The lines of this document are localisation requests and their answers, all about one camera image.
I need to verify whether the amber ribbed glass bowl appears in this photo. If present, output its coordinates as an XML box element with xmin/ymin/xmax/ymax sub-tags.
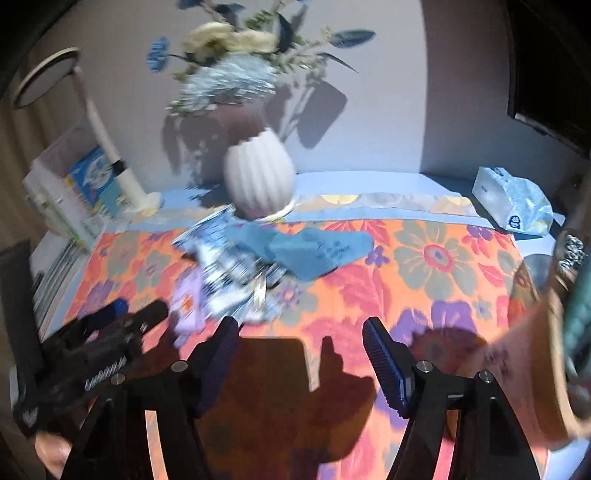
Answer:
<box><xmin>480</xmin><ymin>254</ymin><xmax>591</xmax><ymax>453</ymax></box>

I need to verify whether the purple cloth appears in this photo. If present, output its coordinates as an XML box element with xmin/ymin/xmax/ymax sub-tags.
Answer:
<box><xmin>168</xmin><ymin>272</ymin><xmax>208</xmax><ymax>347</ymax></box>

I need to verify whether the clear storage box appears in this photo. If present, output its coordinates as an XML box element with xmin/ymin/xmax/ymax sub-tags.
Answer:
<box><xmin>23</xmin><ymin>124</ymin><xmax>112</xmax><ymax>252</ymax></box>

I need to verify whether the clear plastic packet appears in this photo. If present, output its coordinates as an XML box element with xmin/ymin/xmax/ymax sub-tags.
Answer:
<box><xmin>173</xmin><ymin>205</ymin><xmax>287</xmax><ymax>324</ymax></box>

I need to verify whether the blue and white flower bouquet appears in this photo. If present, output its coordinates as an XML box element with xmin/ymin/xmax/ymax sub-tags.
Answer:
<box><xmin>147</xmin><ymin>0</ymin><xmax>377</xmax><ymax>118</ymax></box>

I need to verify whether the black flat screen television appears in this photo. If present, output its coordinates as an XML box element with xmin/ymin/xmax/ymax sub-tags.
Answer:
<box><xmin>505</xmin><ymin>0</ymin><xmax>591</xmax><ymax>155</ymax></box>

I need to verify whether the blue tissue packet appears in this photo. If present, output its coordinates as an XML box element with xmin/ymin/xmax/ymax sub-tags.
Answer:
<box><xmin>471</xmin><ymin>166</ymin><xmax>554</xmax><ymax>237</ymax></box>

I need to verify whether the teal knit cloth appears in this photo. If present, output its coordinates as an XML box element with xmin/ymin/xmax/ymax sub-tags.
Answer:
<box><xmin>561</xmin><ymin>286</ymin><xmax>591</xmax><ymax>370</ymax></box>

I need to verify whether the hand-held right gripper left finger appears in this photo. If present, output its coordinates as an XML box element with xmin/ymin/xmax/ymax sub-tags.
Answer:
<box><xmin>60</xmin><ymin>316</ymin><xmax>241</xmax><ymax>480</ymax></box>

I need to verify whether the white ring desk lamp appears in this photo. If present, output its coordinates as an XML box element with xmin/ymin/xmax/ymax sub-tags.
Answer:
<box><xmin>11</xmin><ymin>47</ymin><xmax>164</xmax><ymax>215</ymax></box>

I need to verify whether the person's left hand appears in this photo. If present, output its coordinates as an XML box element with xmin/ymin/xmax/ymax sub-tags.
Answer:
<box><xmin>34</xmin><ymin>429</ymin><xmax>75</xmax><ymax>478</ymax></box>

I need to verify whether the orange floral mat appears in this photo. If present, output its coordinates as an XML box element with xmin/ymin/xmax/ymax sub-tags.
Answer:
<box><xmin>71</xmin><ymin>193</ymin><xmax>555</xmax><ymax>480</ymax></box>

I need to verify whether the white ribbed vase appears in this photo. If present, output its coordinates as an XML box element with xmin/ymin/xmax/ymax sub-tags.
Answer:
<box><xmin>223</xmin><ymin>128</ymin><xmax>296</xmax><ymax>221</ymax></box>

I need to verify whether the blue printed box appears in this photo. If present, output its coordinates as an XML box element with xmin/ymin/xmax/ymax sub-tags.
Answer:
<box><xmin>65</xmin><ymin>145</ymin><xmax>130</xmax><ymax>220</ymax></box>

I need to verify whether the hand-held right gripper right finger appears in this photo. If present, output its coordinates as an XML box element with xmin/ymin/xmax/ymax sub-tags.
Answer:
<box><xmin>362</xmin><ymin>318</ymin><xmax>541</xmax><ymax>480</ymax></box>

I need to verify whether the dark patterned cloth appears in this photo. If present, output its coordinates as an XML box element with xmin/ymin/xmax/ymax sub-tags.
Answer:
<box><xmin>554</xmin><ymin>231</ymin><xmax>591</xmax><ymax>287</ymax></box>

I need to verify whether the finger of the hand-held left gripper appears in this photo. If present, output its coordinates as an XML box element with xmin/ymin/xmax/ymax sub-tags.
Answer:
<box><xmin>124</xmin><ymin>299</ymin><xmax>169</xmax><ymax>333</ymax></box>
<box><xmin>81</xmin><ymin>298</ymin><xmax>130</xmax><ymax>329</ymax></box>

